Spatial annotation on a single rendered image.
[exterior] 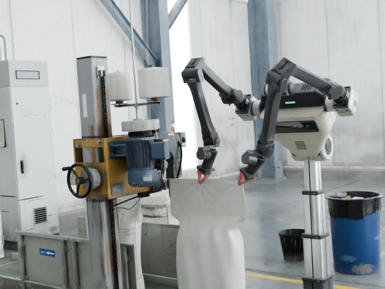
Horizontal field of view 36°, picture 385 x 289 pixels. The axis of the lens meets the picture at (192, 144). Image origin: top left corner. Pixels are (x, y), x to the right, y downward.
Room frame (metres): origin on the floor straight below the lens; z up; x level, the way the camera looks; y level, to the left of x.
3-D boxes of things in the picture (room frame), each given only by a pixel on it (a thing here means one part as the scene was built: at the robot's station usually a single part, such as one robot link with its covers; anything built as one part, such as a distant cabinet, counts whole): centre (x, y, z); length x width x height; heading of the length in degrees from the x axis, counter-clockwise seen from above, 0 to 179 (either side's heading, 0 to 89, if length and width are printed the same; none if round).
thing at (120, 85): (3.26, 0.39, 1.61); 0.15 x 0.14 x 0.17; 53
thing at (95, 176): (2.99, 0.54, 1.14); 0.11 x 0.06 x 0.11; 53
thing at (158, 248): (3.93, 0.45, 0.54); 1.05 x 0.02 x 0.41; 53
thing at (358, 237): (5.03, -1.37, 0.32); 0.51 x 0.48 x 0.65; 143
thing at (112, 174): (3.15, 0.44, 1.18); 0.34 x 0.25 x 0.31; 143
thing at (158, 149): (2.96, 0.16, 1.25); 0.10 x 0.08 x 0.12; 168
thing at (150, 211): (6.32, 0.47, 0.44); 0.66 x 0.42 x 0.14; 47
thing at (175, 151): (3.44, 0.26, 1.21); 0.30 x 0.25 x 0.30; 53
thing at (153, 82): (3.10, 0.18, 1.61); 0.17 x 0.17 x 0.17
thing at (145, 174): (2.98, 0.26, 1.21); 0.15 x 0.15 x 0.25
